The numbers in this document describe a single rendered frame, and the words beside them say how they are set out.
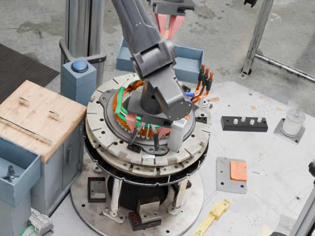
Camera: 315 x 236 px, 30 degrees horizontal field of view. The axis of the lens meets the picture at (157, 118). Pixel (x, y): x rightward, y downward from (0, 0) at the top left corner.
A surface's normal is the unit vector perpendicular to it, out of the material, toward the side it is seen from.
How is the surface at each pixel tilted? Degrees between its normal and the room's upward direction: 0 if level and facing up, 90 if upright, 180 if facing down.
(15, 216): 90
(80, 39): 90
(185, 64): 0
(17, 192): 90
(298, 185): 0
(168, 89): 24
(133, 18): 75
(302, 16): 0
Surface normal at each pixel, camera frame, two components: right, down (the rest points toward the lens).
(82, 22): 0.41, 0.69
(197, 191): 0.13, -0.69
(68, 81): -0.75, 0.40
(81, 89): 0.65, 0.60
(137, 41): 0.32, 0.50
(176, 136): -0.39, 0.62
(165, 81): -0.22, -0.53
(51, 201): 0.89, 0.40
